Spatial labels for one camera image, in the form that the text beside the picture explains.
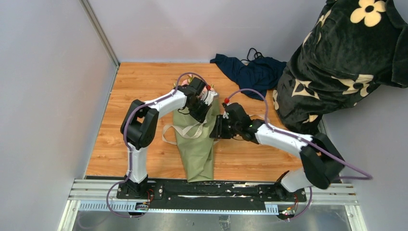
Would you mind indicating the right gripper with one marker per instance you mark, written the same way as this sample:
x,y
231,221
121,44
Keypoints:
x,y
218,131

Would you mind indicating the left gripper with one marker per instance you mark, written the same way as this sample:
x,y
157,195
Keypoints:
x,y
200,117

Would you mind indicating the fake rose stem three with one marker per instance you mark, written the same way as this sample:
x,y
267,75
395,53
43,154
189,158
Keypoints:
x,y
188,79

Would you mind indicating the cream printed ribbon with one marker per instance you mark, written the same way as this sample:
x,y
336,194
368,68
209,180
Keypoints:
x,y
187,128

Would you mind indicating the wrapping paper sheet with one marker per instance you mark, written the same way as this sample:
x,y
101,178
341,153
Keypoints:
x,y
198,155

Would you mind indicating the fake rose stem two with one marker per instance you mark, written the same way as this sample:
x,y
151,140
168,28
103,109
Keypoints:
x,y
178,84

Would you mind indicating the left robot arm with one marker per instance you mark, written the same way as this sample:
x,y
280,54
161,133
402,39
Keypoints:
x,y
139,127

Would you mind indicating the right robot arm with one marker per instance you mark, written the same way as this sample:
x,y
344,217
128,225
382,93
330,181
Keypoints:
x,y
321,161

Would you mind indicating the navy blue cloth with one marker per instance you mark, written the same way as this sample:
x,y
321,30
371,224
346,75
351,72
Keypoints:
x,y
256,77

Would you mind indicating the black floral plush blanket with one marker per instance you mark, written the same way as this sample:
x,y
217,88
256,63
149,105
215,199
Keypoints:
x,y
354,47

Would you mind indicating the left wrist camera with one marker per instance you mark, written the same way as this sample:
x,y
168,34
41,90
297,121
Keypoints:
x,y
209,95

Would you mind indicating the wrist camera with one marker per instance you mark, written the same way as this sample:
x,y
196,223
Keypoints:
x,y
225,103
209,95

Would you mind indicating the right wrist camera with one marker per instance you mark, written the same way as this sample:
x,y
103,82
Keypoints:
x,y
225,103

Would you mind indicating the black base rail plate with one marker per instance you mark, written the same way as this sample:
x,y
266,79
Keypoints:
x,y
209,195

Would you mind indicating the aluminium frame post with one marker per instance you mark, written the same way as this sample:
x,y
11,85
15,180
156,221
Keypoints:
x,y
86,5

